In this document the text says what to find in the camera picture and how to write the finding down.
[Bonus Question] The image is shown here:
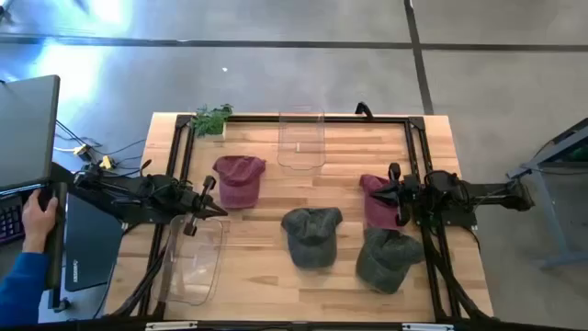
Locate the dark blue laptop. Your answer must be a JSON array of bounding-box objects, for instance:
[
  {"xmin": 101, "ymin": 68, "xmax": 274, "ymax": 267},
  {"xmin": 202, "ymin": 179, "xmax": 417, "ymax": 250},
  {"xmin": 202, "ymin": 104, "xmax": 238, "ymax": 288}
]
[{"xmin": 63, "ymin": 192, "xmax": 125, "ymax": 293}]

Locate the black upright stand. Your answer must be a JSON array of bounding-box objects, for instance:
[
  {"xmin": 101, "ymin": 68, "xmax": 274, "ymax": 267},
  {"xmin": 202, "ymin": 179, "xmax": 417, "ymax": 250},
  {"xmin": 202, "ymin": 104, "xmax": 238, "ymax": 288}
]
[{"xmin": 44, "ymin": 181, "xmax": 71, "ymax": 312}]

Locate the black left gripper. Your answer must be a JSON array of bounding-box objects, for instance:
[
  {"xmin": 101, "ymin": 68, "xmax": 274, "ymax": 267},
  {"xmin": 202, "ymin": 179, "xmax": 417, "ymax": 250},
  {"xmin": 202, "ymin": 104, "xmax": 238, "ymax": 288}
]
[{"xmin": 182, "ymin": 175, "xmax": 229, "ymax": 237}]

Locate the backlit keyboard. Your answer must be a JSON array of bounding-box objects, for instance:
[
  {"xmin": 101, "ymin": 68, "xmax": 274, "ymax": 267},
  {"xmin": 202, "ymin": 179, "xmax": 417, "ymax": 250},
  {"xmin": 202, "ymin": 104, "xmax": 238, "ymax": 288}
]
[{"xmin": 0, "ymin": 192, "xmax": 27, "ymax": 245}]

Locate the black aluminium table frame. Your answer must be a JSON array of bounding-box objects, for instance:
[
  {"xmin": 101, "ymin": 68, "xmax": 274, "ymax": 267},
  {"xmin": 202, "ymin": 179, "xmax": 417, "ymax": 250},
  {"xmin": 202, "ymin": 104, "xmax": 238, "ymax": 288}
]
[{"xmin": 109, "ymin": 112, "xmax": 495, "ymax": 323}]

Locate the green plant in white pot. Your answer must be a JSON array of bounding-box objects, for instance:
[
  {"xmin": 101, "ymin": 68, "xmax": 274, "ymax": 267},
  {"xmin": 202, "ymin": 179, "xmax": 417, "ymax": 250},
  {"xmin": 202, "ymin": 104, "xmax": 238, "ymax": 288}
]
[{"xmin": 191, "ymin": 103, "xmax": 234, "ymax": 139}]

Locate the person's hand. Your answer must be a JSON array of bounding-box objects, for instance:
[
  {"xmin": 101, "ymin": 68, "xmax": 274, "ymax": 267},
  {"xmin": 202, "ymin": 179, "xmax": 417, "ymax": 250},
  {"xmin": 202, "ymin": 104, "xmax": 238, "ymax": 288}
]
[{"xmin": 21, "ymin": 188, "xmax": 59, "ymax": 254}]

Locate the white hinge bracket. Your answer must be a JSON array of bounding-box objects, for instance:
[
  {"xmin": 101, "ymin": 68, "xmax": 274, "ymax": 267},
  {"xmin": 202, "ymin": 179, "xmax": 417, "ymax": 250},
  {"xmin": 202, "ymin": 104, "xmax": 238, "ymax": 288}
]
[
  {"xmin": 401, "ymin": 323, "xmax": 455, "ymax": 331},
  {"xmin": 144, "ymin": 321, "xmax": 198, "ymax": 331}
]

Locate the grey metal table frame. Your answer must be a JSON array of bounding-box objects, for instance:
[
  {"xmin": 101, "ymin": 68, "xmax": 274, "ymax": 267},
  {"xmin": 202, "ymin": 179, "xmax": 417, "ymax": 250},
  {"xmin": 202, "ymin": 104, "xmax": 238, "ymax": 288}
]
[{"xmin": 506, "ymin": 117, "xmax": 588, "ymax": 270}]

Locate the dark green baseball cap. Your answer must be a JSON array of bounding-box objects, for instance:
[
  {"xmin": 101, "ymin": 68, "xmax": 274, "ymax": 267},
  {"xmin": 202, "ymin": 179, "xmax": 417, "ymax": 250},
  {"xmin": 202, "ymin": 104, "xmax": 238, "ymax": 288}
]
[
  {"xmin": 280, "ymin": 206, "xmax": 344, "ymax": 270},
  {"xmin": 355, "ymin": 227, "xmax": 426, "ymax": 295}
]

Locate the clear plastic bin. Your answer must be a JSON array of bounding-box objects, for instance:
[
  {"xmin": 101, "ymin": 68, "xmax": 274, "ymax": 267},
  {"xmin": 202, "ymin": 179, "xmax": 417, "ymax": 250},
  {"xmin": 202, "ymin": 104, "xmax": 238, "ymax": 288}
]
[
  {"xmin": 277, "ymin": 109, "xmax": 327, "ymax": 172},
  {"xmin": 153, "ymin": 213, "xmax": 230, "ymax": 307}
]

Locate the maroon baseball cap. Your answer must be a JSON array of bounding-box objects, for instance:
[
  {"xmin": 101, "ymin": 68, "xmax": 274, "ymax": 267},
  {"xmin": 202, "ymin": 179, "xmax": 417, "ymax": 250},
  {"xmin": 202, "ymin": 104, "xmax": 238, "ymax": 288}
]
[
  {"xmin": 212, "ymin": 154, "xmax": 267, "ymax": 211},
  {"xmin": 358, "ymin": 173, "xmax": 405, "ymax": 231}
]

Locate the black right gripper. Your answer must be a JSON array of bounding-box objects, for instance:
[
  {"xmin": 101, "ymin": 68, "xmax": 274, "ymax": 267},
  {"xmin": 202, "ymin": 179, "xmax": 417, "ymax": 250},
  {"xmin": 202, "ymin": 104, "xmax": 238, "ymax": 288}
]
[{"xmin": 371, "ymin": 162, "xmax": 422, "ymax": 227}]

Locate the grey laptop lid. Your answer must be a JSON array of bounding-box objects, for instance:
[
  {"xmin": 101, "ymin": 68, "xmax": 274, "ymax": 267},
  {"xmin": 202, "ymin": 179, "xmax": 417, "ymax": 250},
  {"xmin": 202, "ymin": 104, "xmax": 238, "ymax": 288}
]
[{"xmin": 0, "ymin": 74, "xmax": 61, "ymax": 194}]

